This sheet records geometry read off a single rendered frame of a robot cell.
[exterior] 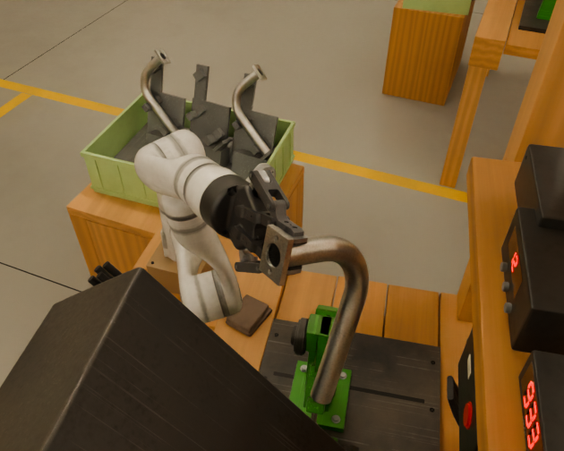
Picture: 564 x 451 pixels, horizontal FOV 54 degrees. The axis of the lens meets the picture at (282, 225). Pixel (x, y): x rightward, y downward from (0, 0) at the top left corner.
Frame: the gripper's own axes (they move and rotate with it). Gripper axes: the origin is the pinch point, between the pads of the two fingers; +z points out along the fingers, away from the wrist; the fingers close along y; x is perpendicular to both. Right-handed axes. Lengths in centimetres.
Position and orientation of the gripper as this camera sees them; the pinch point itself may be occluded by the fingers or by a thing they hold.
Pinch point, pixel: (288, 249)
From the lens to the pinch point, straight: 61.9
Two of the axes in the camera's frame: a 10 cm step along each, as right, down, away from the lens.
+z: 5.6, 4.0, -7.2
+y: 1.7, -9.1, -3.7
